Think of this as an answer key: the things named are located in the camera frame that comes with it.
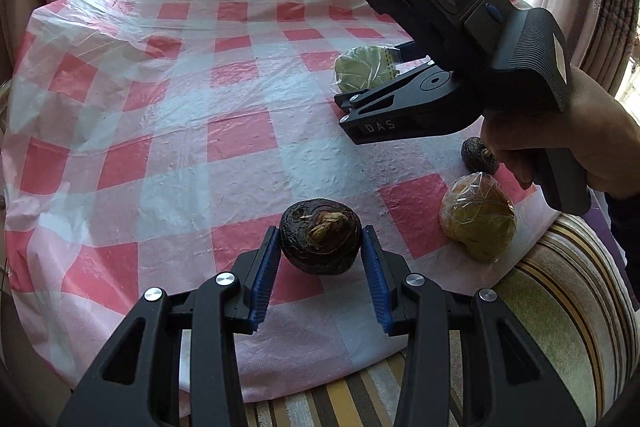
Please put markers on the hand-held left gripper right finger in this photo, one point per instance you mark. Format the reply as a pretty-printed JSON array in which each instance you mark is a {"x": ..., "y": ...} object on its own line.
[{"x": 377, "y": 277}]

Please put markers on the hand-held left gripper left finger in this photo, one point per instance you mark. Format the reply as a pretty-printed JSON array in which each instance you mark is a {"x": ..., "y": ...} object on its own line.
[{"x": 265, "y": 277}]

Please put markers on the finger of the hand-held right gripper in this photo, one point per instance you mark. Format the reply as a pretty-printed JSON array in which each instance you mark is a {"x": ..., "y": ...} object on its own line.
[
  {"x": 385, "y": 83},
  {"x": 407, "y": 50}
]

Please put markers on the labelled plastic-wrapped green melon piece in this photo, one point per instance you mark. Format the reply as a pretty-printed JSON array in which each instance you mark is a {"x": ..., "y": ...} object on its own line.
[{"x": 357, "y": 69}]

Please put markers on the medium dark dried mangosteen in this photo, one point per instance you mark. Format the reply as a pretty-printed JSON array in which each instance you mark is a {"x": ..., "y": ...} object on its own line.
[{"x": 310, "y": 257}]

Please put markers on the person's right hand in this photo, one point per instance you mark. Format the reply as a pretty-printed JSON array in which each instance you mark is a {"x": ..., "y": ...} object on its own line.
[{"x": 605, "y": 142}]

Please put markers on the plastic-wrapped yellow pear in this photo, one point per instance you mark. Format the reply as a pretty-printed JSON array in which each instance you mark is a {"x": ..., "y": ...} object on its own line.
[{"x": 477, "y": 222}]

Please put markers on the small dark dried mangosteen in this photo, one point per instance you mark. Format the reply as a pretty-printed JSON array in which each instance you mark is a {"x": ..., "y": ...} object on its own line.
[{"x": 477, "y": 157}]

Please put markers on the red white checked plastic tablecloth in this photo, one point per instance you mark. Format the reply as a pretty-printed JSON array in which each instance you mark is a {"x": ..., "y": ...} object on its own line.
[{"x": 175, "y": 132}]

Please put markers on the striped towel blanket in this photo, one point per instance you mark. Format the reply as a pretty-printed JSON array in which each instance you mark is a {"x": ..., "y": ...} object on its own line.
[{"x": 550, "y": 307}]

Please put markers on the purple cloth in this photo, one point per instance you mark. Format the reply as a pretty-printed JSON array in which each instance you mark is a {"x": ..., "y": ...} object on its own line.
[{"x": 600, "y": 222}]

